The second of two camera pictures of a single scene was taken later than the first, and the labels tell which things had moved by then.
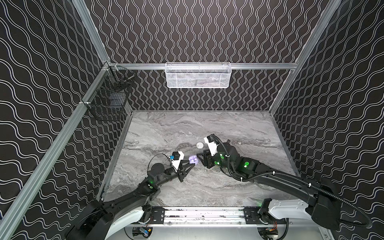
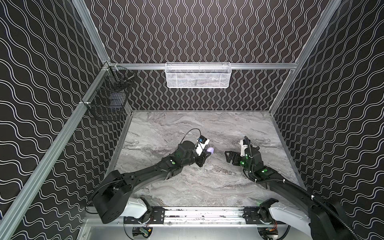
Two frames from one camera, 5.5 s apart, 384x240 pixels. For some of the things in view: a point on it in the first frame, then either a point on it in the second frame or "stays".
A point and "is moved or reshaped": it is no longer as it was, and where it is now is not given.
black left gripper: (179, 171) to (199, 156)
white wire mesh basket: (198, 75) stays
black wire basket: (108, 100) stays
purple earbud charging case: (193, 159) is moved or reshaped
